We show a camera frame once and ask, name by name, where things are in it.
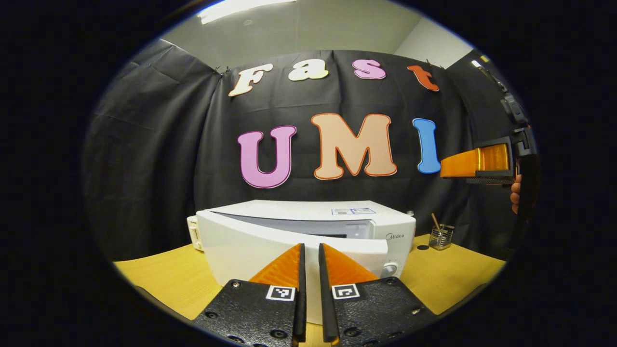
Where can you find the white toaster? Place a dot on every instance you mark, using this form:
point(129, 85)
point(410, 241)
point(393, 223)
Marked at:
point(194, 233)

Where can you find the black backdrop cloth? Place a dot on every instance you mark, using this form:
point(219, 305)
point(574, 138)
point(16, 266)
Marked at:
point(154, 159)

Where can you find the ceiling light panel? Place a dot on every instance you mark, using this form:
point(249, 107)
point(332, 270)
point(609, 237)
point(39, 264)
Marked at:
point(246, 7)

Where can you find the wooden stick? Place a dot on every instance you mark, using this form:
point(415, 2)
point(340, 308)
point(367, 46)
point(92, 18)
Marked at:
point(435, 221)

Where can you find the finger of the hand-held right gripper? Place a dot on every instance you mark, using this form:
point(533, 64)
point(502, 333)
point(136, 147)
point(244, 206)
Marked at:
point(482, 164)

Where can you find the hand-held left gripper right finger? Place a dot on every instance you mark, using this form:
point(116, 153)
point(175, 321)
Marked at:
point(327, 313)

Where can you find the black backdrop clip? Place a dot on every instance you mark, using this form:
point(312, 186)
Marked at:
point(430, 63)
point(221, 71)

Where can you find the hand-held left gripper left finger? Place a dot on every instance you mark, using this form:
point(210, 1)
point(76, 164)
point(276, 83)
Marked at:
point(301, 313)

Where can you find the white microwave oven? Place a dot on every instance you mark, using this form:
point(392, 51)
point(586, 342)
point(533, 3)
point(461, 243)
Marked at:
point(250, 250)

